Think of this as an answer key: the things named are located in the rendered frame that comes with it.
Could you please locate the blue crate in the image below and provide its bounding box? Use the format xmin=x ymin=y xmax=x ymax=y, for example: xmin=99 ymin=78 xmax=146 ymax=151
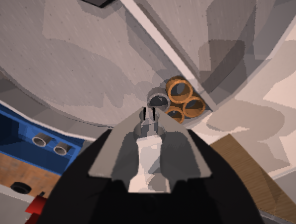
xmin=0 ymin=104 xmax=86 ymax=176

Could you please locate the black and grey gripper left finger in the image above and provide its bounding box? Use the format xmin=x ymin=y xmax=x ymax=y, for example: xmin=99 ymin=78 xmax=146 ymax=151
xmin=36 ymin=107 xmax=146 ymax=224

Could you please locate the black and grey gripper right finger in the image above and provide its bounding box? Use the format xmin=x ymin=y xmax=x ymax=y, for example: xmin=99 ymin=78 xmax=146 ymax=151
xmin=153 ymin=107 xmax=265 ymax=224

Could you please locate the bronze bushing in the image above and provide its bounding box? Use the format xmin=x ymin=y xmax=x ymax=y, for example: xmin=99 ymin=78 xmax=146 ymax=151
xmin=165 ymin=101 xmax=184 ymax=124
xmin=179 ymin=92 xmax=206 ymax=117
xmin=166 ymin=76 xmax=193 ymax=104

